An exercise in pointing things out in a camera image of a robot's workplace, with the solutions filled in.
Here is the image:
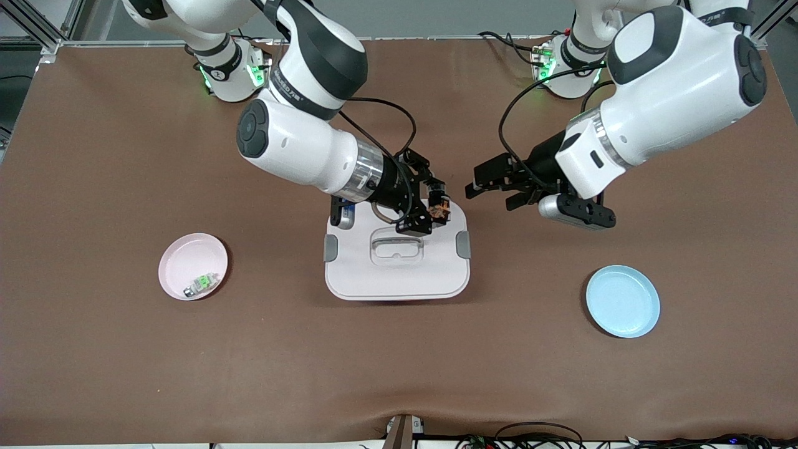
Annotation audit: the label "brown table mat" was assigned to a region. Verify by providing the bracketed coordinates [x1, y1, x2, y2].
[0, 34, 798, 447]

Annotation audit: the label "black cable bundle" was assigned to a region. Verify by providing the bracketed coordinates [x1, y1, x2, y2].
[455, 422, 798, 449]

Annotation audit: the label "aluminium frame post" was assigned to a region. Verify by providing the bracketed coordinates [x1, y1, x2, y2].
[748, 0, 798, 44]
[0, 0, 85, 57]

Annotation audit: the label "grey camera stand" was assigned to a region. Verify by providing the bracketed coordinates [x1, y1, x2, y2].
[385, 413, 426, 449]

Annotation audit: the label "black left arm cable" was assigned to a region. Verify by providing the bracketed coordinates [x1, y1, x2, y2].
[498, 59, 618, 188]

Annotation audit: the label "metal table edge rail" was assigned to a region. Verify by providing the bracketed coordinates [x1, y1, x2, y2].
[59, 34, 587, 48]

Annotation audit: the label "white lidded box grey latches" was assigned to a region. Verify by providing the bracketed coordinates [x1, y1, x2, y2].
[323, 200, 472, 302]

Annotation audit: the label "pink round plate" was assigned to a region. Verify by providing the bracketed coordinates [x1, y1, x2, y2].
[158, 233, 229, 302]

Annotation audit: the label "black right base cable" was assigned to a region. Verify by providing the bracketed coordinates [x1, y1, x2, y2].
[232, 25, 275, 44]

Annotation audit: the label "green and silver switch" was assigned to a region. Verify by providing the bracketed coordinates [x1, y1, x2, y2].
[183, 272, 220, 298]

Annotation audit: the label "black base cable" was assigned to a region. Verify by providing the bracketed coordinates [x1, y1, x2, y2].
[232, 25, 275, 44]
[478, 30, 552, 66]

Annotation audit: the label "black left base cable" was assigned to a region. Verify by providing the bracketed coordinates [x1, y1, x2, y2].
[478, 30, 552, 66]

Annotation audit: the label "light blue round plate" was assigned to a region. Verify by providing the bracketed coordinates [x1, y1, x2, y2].
[585, 264, 661, 339]

